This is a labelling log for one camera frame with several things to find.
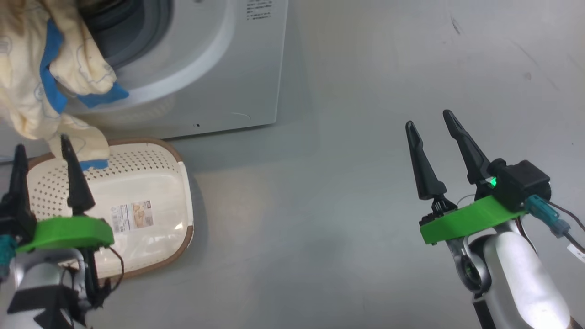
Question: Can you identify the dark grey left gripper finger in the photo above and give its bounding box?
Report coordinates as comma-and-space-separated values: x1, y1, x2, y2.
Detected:
60, 134, 96, 216
11, 144, 38, 231

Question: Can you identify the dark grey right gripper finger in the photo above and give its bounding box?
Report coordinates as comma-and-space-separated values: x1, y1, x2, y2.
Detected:
442, 110, 492, 186
405, 121, 448, 202

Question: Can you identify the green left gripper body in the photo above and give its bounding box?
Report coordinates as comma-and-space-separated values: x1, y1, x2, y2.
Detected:
16, 216, 115, 254

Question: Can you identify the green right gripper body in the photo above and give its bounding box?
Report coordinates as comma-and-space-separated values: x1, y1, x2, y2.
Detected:
420, 196, 526, 245

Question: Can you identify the white front-load washing machine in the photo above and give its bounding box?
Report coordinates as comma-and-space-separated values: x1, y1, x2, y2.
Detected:
0, 0, 289, 160

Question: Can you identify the paper basket label sticker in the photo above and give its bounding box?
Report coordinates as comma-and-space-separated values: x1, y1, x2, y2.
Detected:
111, 200, 154, 233

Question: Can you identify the cream perforated laundry basket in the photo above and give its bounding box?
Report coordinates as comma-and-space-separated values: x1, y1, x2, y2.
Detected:
25, 138, 195, 280

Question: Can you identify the white drain filter flap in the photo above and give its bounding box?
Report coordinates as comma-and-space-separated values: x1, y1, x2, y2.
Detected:
194, 112, 252, 128

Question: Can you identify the teal connector left camera cable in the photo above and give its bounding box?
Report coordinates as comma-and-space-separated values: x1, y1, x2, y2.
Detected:
0, 235, 16, 277

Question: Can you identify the teal connector camera cable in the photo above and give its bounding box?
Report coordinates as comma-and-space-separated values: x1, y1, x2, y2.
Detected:
525, 195, 585, 252
0, 235, 16, 277

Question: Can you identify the teal connector right camera cable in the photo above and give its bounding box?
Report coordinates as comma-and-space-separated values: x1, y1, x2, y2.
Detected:
525, 195, 585, 252

